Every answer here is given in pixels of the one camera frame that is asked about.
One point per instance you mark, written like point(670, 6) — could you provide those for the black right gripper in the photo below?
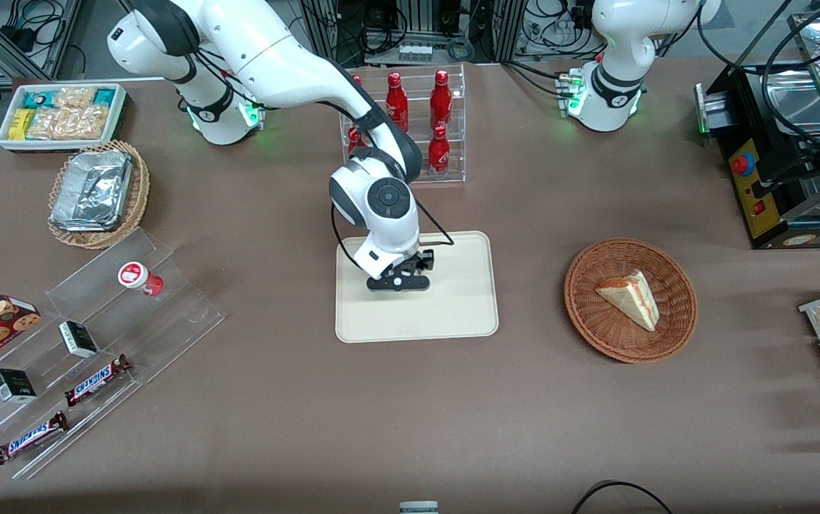
point(424, 260)

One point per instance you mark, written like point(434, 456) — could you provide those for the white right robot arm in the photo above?
point(274, 50)

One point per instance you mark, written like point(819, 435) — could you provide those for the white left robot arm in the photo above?
point(621, 36)

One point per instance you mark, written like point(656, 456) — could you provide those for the beige plastic tray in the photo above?
point(453, 307)

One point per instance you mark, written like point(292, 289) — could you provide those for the red gum bottle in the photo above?
point(135, 276)

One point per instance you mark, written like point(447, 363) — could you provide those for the black machine with yellow panel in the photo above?
point(746, 193)

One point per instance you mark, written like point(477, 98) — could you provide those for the clear acrylic bottle rack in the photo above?
point(453, 171)

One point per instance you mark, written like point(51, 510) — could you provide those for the round brown wicker basket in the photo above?
point(596, 328)

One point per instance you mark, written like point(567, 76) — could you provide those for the white power strip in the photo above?
point(415, 53)

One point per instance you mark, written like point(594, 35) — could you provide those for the wrapped triangle sandwich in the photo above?
point(631, 296)

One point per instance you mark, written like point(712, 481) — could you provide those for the small grey device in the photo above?
point(418, 507)

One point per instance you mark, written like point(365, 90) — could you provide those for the clear acrylic stepped stand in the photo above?
point(167, 321)

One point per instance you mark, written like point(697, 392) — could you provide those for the metal equipment rack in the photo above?
point(410, 14)

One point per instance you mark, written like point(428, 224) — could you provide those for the light oval wicker basket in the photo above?
point(140, 185)

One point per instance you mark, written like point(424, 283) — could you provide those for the stacked aluminium foil trays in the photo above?
point(92, 189)

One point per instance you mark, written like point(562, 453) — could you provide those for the white plastic snack bin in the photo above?
point(121, 107)

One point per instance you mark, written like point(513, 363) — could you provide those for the brown Snickers bar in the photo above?
point(96, 380)
point(30, 438)

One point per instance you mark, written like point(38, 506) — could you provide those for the small black box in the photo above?
point(13, 385)
point(78, 340)

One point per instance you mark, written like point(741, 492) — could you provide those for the teal snack packet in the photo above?
point(105, 96)
point(40, 98)

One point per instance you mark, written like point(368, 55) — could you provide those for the large clear cracker bag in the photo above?
point(71, 123)

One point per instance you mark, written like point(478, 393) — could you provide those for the small clear cracker bag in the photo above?
point(74, 97)

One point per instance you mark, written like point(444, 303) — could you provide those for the yellow snack packet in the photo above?
point(20, 125)

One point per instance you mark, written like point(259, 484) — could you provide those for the dark bar-shaped wrist camera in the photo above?
point(381, 283)

